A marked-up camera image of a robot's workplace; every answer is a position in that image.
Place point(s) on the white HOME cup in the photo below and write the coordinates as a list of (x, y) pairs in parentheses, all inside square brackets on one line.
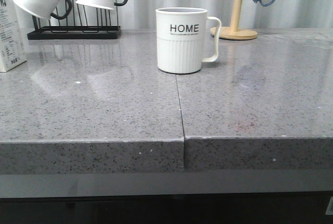
[(180, 39)]

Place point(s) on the blue white milk carton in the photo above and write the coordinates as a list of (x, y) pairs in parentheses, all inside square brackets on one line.
[(12, 52)]

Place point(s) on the wooden mug tree stand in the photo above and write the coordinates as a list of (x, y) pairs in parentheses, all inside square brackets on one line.
[(233, 32)]

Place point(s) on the black wire mug rack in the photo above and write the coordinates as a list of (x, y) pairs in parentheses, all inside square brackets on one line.
[(83, 22)]

